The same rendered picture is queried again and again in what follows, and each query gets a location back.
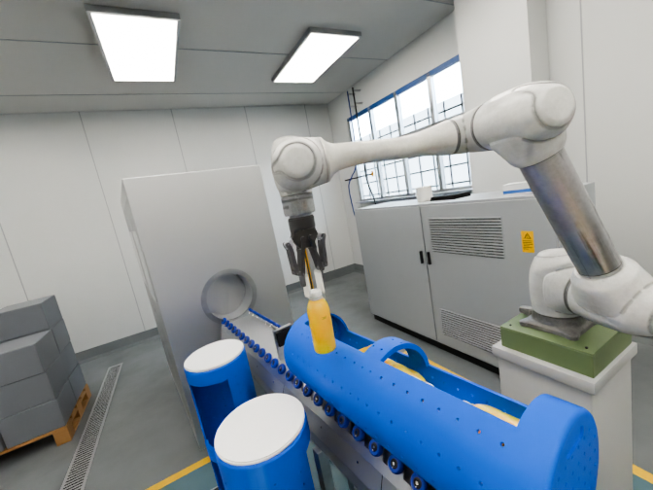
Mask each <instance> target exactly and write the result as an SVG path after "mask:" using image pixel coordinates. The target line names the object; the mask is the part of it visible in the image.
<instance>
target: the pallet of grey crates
mask: <svg viewBox="0 0 653 490"><path fill-rule="evenodd" d="M70 340H71V339H70V336H69V333H68V331H67V328H66V325H65V322H64V320H63V318H62V315H61V312H60V309H59V307H58V304H57V301H56V298H55V295H52V296H48V297H41V298H36V299H32V300H29V301H25V302H21V303H17V304H13V305H9V306H6V307H4V308H2V309H0V456H1V455H3V454H5V453H8V452H10V451H13V450H15V449H18V448H20V447H23V446H24V445H26V444H29V443H31V442H34V441H36V440H39V439H41V438H45V437H47V436H50V435H53V437H54V440H55V443H56V445H57V446H59V445H61V444H64V443H66V442H68V441H71V440H72V438H73V436H74V434H75V432H76V430H77V428H78V425H79V423H80V421H81V419H82V416H83V414H84V412H85V409H86V406H87V403H88V401H89V399H90V397H91V392H90V391H89V388H88V385H87V384H86V381H85V379H84V376H83V373H82V370H81V367H80V364H79V363H78V360H77V357H76V354H75V351H74V348H73V346H72V343H71V341H70Z"/></svg>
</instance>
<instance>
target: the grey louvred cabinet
mask: <svg viewBox="0 0 653 490"><path fill-rule="evenodd" d="M354 212H355V218H356V224H357V230H358V236H359V241H360V246H361V257H362V263H363V269H364V275H365V281H366V287H367V292H368V298H369V304H370V310H371V313H372V314H374V318H375V319H376V320H378V321H380V322H382V323H385V324H387V325H389V326H391V327H393V328H396V329H398V330H400V331H402V332H404V333H408V334H410V335H412V336H415V337H417V338H419V339H421V340H423V341H425V342H427V343H429V344H431V345H434V346H436V347H438V348H440V349H442V350H445V351H447V352H449V353H451V354H453V355H456V356H458V357H460V358H462V359H465V360H467V361H469V362H471V363H473V364H476V365H478V366H480V367H482V368H485V369H487V370H489V371H491V372H494V373H496V374H498V375H499V367H498V357H497V356H494V355H493V351H492V346H493V345H494V344H496V343H497V342H499V341H501V335H500V326H501V325H502V324H504V323H506V322H507V321H509V320H511V319H512V318H514V317H515V316H517V315H519V314H520V313H521V312H520V311H519V308H520V306H522V305H525V306H532V302H531V297H530V286H529V274H530V268H531V264H532V262H533V259H534V257H535V256H537V254H538V253H539V252H541V251H544V250H548V249H558V248H564V247H563V245H562V243H561V242H560V240H559V238H558V236H557V235H556V233H555V231H554V230H553V228H552V227H551V225H550V223H549V221H548V220H547V218H546V216H545V214H544V212H543V211H542V209H541V207H540V205H539V204H538V202H537V200H536V198H535V196H534V195H533V193H532V192H530V193H520V194H511V195H503V191H500V192H482V193H472V194H471V195H470V196H465V197H461V198H457V199H448V200H435V201H425V202H417V199H412V200H402V201H393V202H385V203H381V204H376V205H372V206H367V207H363V208H359V209H355V211H354Z"/></svg>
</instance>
